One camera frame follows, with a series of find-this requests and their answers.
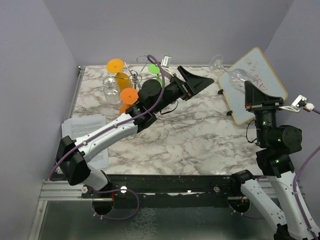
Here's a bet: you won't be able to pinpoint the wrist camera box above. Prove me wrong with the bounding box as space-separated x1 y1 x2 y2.
279 95 315 113
161 55 172 68

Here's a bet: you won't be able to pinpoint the printed paper sheets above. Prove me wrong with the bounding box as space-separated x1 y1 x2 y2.
61 114 109 170

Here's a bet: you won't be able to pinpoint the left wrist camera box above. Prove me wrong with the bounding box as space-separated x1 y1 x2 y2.
161 55 172 68

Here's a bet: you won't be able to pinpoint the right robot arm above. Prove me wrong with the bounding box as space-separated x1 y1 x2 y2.
229 81 320 240

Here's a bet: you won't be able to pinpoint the black front mounting rail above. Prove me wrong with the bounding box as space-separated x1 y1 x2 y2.
81 174 253 212

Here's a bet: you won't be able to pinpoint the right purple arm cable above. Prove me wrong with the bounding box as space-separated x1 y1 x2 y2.
293 106 320 240

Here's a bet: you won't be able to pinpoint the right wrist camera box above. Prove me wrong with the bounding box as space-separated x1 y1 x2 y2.
279 95 315 113

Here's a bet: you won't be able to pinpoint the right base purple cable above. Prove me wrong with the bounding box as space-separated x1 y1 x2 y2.
229 174 268 220

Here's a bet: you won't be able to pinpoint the small clear wine glass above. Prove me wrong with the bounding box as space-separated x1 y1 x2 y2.
208 54 258 94

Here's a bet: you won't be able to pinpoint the green plastic wine glass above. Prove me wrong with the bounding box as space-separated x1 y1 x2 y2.
148 64 163 86

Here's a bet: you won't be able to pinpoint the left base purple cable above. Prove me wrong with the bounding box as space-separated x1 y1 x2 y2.
91 188 140 221

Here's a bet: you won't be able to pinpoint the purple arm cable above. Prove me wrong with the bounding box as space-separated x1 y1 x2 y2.
48 54 167 182
293 106 320 240

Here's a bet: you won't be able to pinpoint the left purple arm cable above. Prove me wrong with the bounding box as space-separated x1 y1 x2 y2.
48 54 167 182

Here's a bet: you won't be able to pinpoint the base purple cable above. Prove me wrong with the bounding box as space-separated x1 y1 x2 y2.
229 174 268 220
91 188 140 221

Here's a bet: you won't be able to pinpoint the yellow-orange plastic wine glass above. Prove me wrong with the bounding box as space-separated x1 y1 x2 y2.
106 58 133 91

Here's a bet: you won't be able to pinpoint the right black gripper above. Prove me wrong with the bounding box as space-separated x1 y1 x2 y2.
244 80 284 145

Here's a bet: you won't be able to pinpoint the whiteboard with yellow frame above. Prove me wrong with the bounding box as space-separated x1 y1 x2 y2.
218 47 289 126

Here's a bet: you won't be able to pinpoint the short clear glass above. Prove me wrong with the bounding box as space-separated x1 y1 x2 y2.
102 76 120 104

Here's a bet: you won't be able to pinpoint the orange plastic wine glass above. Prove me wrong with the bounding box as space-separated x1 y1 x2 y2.
119 88 138 115

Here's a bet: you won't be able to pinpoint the chrome wine glass rack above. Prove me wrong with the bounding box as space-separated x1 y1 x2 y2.
122 54 149 91

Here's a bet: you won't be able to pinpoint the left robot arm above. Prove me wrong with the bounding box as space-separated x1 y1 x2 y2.
55 66 214 198

